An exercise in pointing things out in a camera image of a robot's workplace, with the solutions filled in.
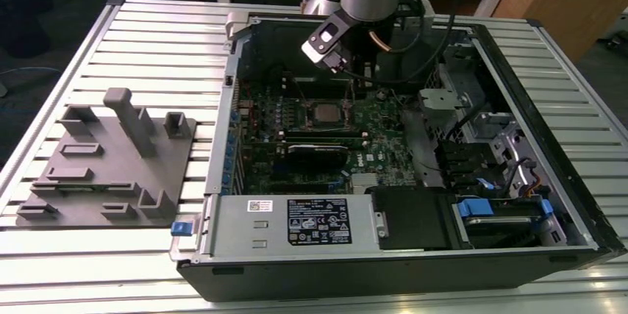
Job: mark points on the silver CPU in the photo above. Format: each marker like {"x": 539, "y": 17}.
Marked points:
{"x": 329, "y": 111}

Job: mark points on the CPU socket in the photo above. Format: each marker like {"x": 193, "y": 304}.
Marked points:
{"x": 310, "y": 115}

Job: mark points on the perforated metal drive cage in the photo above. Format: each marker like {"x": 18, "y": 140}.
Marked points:
{"x": 459, "y": 57}

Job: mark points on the green motherboard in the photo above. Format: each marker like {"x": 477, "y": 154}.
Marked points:
{"x": 393, "y": 145}

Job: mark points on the black graphics card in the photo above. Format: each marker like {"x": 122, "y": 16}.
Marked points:
{"x": 317, "y": 157}

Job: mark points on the small silver heatsink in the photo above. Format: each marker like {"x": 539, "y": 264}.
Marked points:
{"x": 366, "y": 179}

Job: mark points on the black plastic disk bay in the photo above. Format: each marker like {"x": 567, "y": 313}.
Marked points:
{"x": 466, "y": 163}

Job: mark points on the black plastic shroud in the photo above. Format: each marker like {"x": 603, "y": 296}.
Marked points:
{"x": 413, "y": 218}

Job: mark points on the silver power supply unit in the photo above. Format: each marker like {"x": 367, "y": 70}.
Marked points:
{"x": 235, "y": 233}

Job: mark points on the hard disk in blue carrier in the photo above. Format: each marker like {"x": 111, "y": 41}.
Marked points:
{"x": 495, "y": 231}

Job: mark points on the blue case latch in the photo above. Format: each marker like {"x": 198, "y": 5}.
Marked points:
{"x": 182, "y": 228}

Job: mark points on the grey parts rack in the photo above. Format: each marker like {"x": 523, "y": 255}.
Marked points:
{"x": 113, "y": 181}

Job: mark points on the black open PC case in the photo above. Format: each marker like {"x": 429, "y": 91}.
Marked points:
{"x": 343, "y": 284}

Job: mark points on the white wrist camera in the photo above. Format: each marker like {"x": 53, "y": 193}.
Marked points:
{"x": 322, "y": 40}

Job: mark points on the silver metal bracket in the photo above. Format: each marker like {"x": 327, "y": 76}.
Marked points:
{"x": 437, "y": 100}

